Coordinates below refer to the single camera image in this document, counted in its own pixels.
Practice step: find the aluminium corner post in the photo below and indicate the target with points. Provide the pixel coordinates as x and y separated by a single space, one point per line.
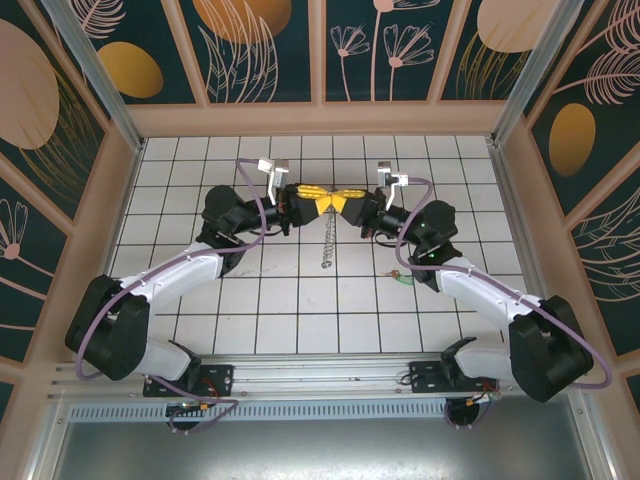
541 75
95 75

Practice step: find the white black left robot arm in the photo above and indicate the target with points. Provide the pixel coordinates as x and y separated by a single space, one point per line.
115 340

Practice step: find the grey metal sheet panel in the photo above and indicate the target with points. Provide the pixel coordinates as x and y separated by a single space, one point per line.
320 450

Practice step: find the small green tag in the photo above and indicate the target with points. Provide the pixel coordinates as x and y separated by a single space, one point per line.
402 280

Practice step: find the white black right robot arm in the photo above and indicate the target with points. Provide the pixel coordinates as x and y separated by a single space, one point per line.
545 360

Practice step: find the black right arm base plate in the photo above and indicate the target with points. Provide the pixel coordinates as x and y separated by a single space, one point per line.
425 382

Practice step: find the aluminium mounting rail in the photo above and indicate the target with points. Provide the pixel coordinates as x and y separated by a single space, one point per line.
320 375

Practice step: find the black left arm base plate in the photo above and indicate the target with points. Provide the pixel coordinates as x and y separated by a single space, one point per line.
220 380

